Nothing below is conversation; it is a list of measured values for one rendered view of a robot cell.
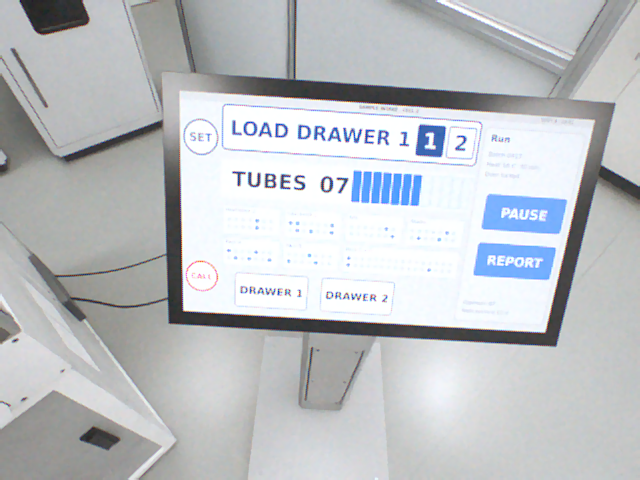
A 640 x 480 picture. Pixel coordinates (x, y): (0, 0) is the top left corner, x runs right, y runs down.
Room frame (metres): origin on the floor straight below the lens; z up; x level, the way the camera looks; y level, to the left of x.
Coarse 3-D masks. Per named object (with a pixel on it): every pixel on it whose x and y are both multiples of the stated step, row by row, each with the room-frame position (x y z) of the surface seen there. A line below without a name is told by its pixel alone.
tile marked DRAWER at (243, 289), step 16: (240, 272) 0.25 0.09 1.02; (240, 288) 0.23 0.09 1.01; (256, 288) 0.23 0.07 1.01; (272, 288) 0.23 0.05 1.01; (288, 288) 0.24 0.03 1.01; (304, 288) 0.24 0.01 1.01; (240, 304) 0.22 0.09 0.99; (256, 304) 0.22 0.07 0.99; (272, 304) 0.22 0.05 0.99; (288, 304) 0.22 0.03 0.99; (304, 304) 0.22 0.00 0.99
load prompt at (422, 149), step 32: (224, 128) 0.36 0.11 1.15; (256, 128) 0.36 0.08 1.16; (288, 128) 0.36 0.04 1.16; (320, 128) 0.36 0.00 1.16; (352, 128) 0.37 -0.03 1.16; (384, 128) 0.37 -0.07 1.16; (416, 128) 0.37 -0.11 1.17; (448, 128) 0.37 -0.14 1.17; (480, 128) 0.38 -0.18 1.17; (384, 160) 0.35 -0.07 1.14; (416, 160) 0.35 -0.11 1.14; (448, 160) 0.35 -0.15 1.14
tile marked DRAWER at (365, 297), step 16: (320, 288) 0.24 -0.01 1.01; (336, 288) 0.24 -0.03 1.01; (352, 288) 0.24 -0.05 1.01; (368, 288) 0.24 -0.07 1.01; (384, 288) 0.24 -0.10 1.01; (320, 304) 0.22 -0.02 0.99; (336, 304) 0.23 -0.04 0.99; (352, 304) 0.23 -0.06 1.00; (368, 304) 0.23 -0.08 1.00; (384, 304) 0.23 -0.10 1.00
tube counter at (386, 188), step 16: (320, 176) 0.33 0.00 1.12; (336, 176) 0.33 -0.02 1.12; (352, 176) 0.33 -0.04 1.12; (368, 176) 0.33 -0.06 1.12; (384, 176) 0.33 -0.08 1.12; (400, 176) 0.34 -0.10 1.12; (416, 176) 0.34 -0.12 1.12; (432, 176) 0.34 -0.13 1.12; (448, 176) 0.34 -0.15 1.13; (464, 176) 0.34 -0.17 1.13; (320, 192) 0.32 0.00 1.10; (336, 192) 0.32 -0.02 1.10; (352, 192) 0.32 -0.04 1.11; (368, 192) 0.32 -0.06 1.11; (384, 192) 0.32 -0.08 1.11; (400, 192) 0.32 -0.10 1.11; (416, 192) 0.32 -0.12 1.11; (432, 192) 0.33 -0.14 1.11; (448, 192) 0.33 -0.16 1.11; (464, 192) 0.33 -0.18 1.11; (416, 208) 0.31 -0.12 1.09; (432, 208) 0.31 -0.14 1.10; (448, 208) 0.31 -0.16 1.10; (464, 208) 0.32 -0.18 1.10
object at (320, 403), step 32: (288, 352) 0.50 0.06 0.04; (320, 352) 0.31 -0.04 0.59; (352, 352) 0.31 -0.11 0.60; (288, 384) 0.38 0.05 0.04; (320, 384) 0.31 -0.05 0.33; (352, 384) 0.32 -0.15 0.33; (256, 416) 0.27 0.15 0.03; (288, 416) 0.28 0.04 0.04; (320, 416) 0.29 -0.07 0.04; (352, 416) 0.30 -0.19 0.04; (384, 416) 0.31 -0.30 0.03; (256, 448) 0.17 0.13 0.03; (288, 448) 0.18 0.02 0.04; (320, 448) 0.19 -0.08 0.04; (352, 448) 0.20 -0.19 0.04; (384, 448) 0.21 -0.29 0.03
